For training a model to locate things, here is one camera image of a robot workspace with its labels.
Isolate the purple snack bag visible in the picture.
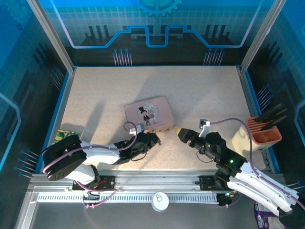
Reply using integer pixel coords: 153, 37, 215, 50
253, 200, 283, 229

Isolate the pink tin box with couple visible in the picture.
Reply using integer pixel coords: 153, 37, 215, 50
124, 96, 176, 134

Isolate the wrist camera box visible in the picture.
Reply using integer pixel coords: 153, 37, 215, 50
129, 123, 146, 134
198, 118, 212, 138

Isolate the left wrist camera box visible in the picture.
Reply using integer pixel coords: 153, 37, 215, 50
129, 123, 146, 134

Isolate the green snack packet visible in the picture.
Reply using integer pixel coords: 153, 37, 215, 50
55, 129, 81, 144

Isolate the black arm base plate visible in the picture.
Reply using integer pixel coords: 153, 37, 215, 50
72, 176, 117, 191
199, 175, 229, 191

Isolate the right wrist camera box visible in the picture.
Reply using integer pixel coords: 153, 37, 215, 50
198, 118, 212, 138

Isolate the aluminium frame post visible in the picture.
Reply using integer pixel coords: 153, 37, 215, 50
26, 0, 77, 73
239, 0, 288, 74

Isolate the white slotted cable duct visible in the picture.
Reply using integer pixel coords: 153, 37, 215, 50
37, 192, 219, 204

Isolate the orange and cream knife block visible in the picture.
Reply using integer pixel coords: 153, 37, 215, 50
231, 116, 283, 153

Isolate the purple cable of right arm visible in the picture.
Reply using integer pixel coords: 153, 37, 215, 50
209, 117, 302, 208

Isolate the black knife handle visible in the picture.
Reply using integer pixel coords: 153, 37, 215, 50
258, 104, 282, 120
263, 115, 287, 131
260, 108, 288, 125

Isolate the aluminium front rail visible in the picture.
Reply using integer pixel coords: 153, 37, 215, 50
28, 169, 285, 193

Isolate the white round puck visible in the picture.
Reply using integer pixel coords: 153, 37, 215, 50
151, 191, 170, 212

